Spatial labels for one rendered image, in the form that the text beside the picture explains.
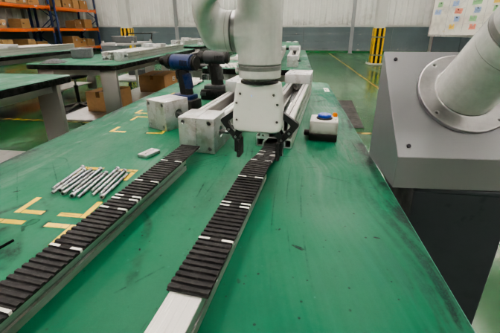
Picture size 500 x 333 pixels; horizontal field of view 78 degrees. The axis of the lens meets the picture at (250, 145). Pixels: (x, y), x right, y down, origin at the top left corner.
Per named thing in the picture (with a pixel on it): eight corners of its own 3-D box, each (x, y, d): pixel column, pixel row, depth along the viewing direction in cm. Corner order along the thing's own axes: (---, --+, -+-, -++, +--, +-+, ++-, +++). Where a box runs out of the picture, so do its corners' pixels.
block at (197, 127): (223, 154, 81) (222, 120, 78) (180, 150, 84) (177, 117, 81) (234, 143, 90) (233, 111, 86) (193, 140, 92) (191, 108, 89)
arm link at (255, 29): (228, 65, 58) (278, 66, 56) (227, -14, 53) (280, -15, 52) (239, 61, 66) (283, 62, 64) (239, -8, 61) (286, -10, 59)
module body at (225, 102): (225, 143, 90) (225, 114, 87) (193, 140, 92) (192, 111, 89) (274, 91, 163) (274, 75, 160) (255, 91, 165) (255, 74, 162)
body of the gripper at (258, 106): (229, 76, 59) (230, 132, 63) (282, 78, 57) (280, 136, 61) (239, 71, 66) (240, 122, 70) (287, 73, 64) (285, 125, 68)
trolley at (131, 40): (139, 96, 537) (132, 33, 502) (108, 95, 540) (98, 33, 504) (158, 85, 634) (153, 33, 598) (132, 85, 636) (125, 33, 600)
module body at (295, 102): (291, 149, 86) (292, 118, 83) (256, 145, 88) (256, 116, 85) (311, 93, 158) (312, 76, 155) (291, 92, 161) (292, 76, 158)
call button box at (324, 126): (336, 142, 90) (338, 121, 88) (302, 140, 92) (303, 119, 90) (336, 134, 97) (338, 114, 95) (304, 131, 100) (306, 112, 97)
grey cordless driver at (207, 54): (228, 100, 142) (226, 50, 134) (186, 99, 145) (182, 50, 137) (231, 97, 149) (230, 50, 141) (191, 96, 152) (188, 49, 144)
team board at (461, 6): (409, 85, 630) (428, -23, 562) (430, 85, 640) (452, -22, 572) (474, 102, 493) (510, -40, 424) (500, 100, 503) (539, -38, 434)
